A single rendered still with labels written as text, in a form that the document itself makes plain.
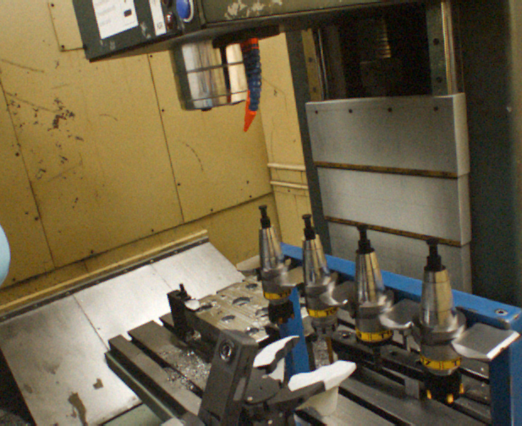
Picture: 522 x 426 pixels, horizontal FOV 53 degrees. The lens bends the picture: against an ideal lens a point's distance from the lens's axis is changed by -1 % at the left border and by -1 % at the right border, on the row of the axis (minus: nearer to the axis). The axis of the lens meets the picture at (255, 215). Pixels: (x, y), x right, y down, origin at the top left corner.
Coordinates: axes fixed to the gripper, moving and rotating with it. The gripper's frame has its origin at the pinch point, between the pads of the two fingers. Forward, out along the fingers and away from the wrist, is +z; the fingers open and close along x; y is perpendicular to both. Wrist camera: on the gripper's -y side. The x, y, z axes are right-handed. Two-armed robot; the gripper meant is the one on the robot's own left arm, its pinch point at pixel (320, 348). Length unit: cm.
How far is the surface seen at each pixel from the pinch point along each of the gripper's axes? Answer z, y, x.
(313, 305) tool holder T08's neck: 7.8, 0.5, -10.1
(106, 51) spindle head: 0, -43, -45
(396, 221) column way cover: 62, 11, -40
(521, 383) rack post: 15.7, 6.6, 18.1
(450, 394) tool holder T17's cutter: 8.5, 6.3, 13.0
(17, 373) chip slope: -26, 43, -122
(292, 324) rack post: 14.2, 12.5, -25.9
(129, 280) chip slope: 23, 36, -140
